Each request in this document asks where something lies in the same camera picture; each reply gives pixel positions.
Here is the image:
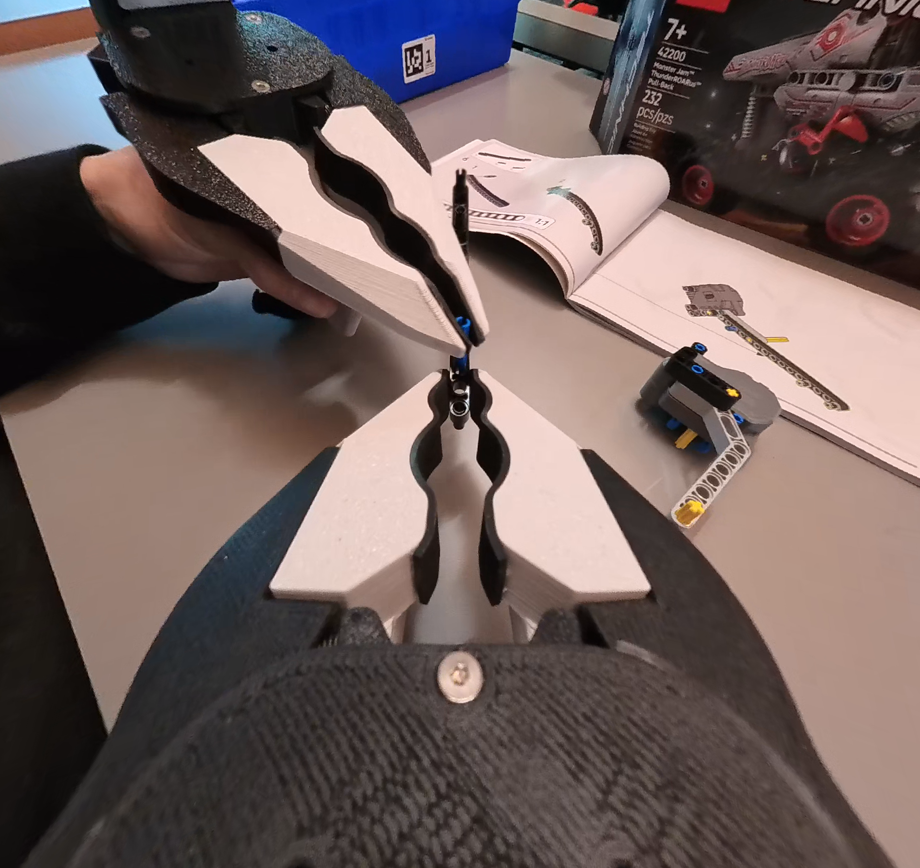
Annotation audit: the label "blue plastic bin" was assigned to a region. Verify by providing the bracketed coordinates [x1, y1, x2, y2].
[230, 0, 296, 68]
[269, 0, 530, 103]

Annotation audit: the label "person's left hand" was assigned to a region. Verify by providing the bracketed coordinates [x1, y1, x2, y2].
[79, 146, 340, 320]

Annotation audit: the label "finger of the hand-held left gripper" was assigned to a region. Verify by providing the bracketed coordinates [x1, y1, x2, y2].
[195, 131, 472, 353]
[316, 105, 493, 349]

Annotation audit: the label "long black toy beam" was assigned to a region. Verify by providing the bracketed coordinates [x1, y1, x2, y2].
[447, 170, 475, 432]

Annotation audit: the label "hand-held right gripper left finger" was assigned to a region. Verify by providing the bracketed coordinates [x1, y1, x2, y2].
[269, 371, 461, 642]

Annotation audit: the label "black toy set box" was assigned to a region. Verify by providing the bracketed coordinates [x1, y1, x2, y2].
[589, 0, 920, 287]

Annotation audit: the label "white instruction booklet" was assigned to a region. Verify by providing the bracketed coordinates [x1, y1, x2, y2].
[430, 138, 920, 487]

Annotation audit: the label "person's black sweatshirt torso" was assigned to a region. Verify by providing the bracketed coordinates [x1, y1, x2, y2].
[0, 423, 109, 868]

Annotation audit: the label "grey toy brick assembly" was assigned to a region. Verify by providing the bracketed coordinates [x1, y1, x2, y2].
[638, 342, 783, 527]

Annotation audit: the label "person's left forearm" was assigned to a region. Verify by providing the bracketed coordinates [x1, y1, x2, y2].
[0, 146, 217, 395]

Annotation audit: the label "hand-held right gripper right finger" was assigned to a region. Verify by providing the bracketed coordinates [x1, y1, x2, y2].
[467, 371, 651, 639]

